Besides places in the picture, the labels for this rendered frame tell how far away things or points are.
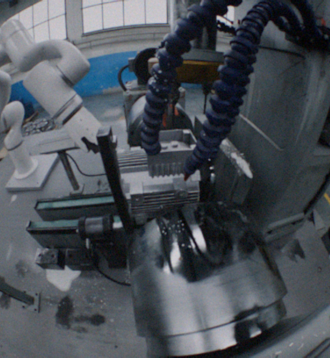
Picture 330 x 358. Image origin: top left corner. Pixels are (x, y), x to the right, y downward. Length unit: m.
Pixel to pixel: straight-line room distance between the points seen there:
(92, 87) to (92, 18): 2.46
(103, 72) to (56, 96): 5.75
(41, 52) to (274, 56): 0.56
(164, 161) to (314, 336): 0.42
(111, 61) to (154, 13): 2.08
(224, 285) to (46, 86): 0.47
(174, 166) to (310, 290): 0.66
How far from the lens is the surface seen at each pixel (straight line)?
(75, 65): 0.44
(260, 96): 0.49
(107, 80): 6.18
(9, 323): 0.80
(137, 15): 6.08
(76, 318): 0.62
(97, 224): 0.40
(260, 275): 0.23
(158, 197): 0.42
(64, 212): 0.69
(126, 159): 0.44
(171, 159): 0.40
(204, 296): 0.20
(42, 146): 0.77
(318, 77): 0.36
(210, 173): 0.46
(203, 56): 0.32
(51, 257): 0.65
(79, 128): 0.43
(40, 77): 0.44
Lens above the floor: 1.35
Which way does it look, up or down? 42 degrees down
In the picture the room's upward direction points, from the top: 1 degrees counter-clockwise
